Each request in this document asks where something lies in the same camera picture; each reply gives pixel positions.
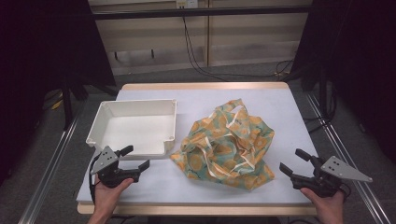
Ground white wall outlet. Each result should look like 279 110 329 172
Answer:
175 0 200 9

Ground metal floor rail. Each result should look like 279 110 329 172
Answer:
304 92 394 224
18 113 80 224

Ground black wall cable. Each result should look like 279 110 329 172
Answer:
181 16 295 82

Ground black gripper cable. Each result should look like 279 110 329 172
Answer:
339 182 353 200
89 155 100 205

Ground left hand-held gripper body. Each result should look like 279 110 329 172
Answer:
90 145 141 189

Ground black stand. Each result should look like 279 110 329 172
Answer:
60 78 92 131

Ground orange and teal patterned bag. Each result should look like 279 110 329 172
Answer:
169 98 276 192

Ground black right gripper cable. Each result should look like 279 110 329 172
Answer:
339 182 353 200

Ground white plastic tray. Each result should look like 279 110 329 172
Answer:
85 98 177 161

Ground person's left hand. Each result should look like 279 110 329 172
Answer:
92 178 134 217

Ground white table mat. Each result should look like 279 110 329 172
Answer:
77 88 318 205

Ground wooden table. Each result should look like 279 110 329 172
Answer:
77 81 318 217

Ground black horizontal bar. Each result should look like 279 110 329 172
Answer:
92 5 312 21

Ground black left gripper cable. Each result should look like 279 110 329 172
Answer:
89 155 100 205

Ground black floor cables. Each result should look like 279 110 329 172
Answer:
302 88 339 134

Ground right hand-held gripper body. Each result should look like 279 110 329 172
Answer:
292 155 374 199

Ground person's right hand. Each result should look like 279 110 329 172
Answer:
300 188 347 220

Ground black curtain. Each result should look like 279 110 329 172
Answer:
290 0 396 164
0 0 117 186

